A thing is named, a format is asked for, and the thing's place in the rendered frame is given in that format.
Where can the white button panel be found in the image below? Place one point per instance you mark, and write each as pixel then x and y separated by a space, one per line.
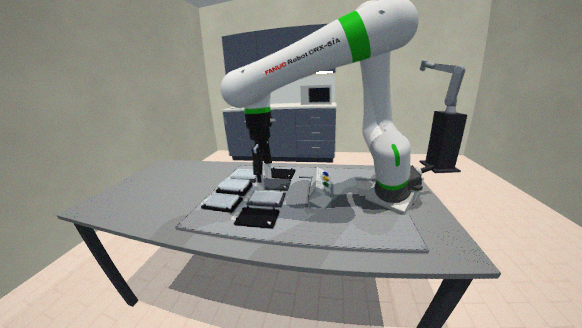
pixel 319 190

